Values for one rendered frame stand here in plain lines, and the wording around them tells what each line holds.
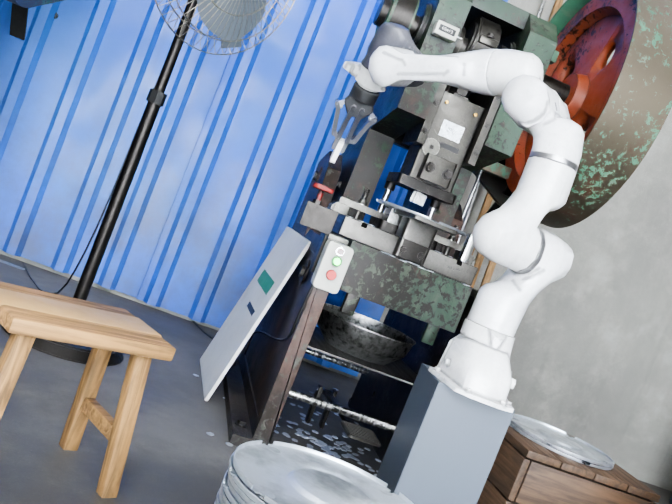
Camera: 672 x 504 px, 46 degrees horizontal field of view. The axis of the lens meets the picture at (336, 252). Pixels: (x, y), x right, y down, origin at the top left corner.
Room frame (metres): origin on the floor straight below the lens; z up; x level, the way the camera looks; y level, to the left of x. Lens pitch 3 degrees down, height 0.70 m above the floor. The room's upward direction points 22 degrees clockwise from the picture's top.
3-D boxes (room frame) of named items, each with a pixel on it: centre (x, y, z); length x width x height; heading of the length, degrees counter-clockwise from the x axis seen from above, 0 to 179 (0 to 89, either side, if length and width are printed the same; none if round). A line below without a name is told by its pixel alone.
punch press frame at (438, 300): (2.67, -0.15, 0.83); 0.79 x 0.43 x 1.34; 11
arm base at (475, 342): (1.72, -0.39, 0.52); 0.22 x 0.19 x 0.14; 7
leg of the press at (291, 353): (2.61, 0.11, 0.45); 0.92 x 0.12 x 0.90; 11
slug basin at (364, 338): (2.53, -0.18, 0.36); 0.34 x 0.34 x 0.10
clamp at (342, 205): (2.50, -0.01, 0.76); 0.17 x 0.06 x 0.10; 101
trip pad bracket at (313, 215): (2.24, 0.08, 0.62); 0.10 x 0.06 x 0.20; 101
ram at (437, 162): (2.49, -0.18, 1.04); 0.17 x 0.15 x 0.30; 11
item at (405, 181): (2.53, -0.18, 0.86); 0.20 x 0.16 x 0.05; 101
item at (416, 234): (2.36, -0.21, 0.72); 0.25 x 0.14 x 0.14; 11
